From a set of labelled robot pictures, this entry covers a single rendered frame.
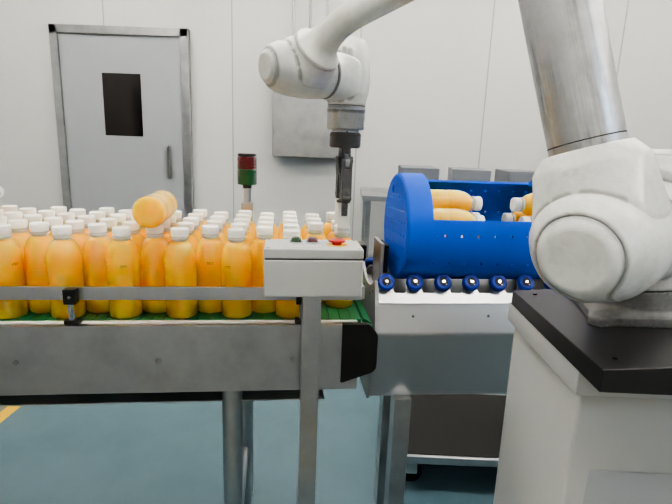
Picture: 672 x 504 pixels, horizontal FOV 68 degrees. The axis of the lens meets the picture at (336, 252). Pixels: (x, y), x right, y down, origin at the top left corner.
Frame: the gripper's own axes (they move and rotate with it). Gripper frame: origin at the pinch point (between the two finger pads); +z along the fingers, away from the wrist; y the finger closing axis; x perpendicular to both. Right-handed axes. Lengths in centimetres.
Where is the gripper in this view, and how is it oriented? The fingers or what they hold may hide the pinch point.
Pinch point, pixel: (342, 215)
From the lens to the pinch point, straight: 123.6
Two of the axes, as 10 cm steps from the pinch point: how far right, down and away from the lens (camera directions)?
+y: -1.0, -2.2, 9.7
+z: -0.4, 9.7, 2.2
